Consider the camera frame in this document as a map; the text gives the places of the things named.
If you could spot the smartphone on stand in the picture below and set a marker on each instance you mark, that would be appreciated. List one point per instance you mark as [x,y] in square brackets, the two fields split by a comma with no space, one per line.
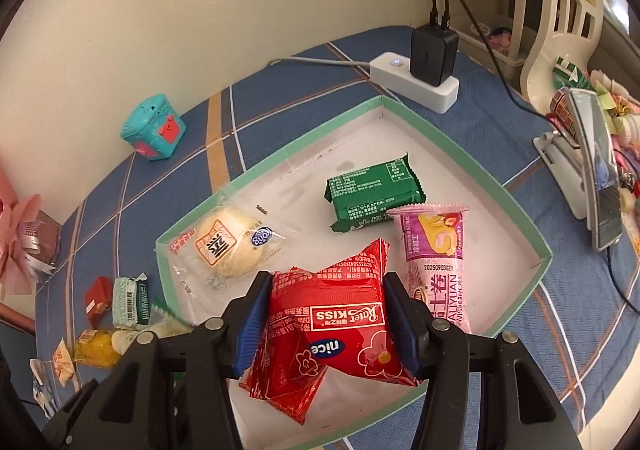
[599,169]

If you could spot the clear white bun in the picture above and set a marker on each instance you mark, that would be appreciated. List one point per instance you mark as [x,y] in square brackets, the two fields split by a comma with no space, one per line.
[228,242]

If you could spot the pink swiss roll packet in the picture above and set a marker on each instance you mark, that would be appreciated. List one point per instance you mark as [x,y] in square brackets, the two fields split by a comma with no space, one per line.
[432,237]

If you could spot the green rimmed white tray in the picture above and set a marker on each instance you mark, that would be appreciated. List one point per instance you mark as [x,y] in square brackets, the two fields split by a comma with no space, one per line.
[504,254]

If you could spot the red nice snack packet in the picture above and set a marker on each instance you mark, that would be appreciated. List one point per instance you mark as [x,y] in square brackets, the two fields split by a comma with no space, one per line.
[334,318]

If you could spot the small red box snack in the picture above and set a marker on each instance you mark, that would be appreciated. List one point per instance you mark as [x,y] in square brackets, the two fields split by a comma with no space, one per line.
[98,300]

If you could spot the black charger adapter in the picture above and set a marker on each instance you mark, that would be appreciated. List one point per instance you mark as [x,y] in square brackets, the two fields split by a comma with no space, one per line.
[433,53]

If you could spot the blue plaid tablecloth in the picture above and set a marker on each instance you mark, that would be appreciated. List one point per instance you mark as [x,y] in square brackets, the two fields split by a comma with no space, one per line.
[577,327]

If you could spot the white phone stand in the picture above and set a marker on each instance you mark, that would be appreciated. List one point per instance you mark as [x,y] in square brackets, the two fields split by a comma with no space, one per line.
[565,164]

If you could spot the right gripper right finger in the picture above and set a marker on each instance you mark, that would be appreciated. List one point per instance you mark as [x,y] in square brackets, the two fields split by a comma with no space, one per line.
[518,407]

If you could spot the teal toy house box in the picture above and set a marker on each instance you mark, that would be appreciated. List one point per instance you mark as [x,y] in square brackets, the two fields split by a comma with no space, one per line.
[154,129]

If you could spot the colourful clutter pile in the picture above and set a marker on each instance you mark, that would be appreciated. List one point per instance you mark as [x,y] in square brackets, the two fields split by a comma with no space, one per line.
[623,126]

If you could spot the mint green snack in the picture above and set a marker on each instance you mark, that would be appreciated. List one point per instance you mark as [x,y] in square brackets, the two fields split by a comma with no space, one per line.
[130,303]

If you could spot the orange cream snack packet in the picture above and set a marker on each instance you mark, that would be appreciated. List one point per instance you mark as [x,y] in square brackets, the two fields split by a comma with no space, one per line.
[63,365]

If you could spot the white shelf rack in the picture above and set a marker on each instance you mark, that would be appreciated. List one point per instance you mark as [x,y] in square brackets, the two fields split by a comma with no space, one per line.
[525,37]

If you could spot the pink flower bouquet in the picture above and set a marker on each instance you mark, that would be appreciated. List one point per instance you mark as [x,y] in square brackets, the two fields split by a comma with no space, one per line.
[21,248]

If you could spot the white power strip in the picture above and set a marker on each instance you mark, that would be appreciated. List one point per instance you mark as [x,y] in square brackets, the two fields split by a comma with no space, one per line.
[392,71]

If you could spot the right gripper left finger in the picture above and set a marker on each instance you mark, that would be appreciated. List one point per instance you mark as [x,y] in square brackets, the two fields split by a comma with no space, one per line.
[172,392]

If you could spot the dark green snack packet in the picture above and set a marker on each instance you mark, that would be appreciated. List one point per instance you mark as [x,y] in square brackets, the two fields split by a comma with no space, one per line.
[363,197]

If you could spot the yellow cake packet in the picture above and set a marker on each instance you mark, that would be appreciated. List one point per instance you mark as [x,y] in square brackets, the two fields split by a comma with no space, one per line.
[102,348]

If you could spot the cream white snack packet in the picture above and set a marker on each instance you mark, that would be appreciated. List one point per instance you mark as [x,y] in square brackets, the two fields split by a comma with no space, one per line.
[164,323]

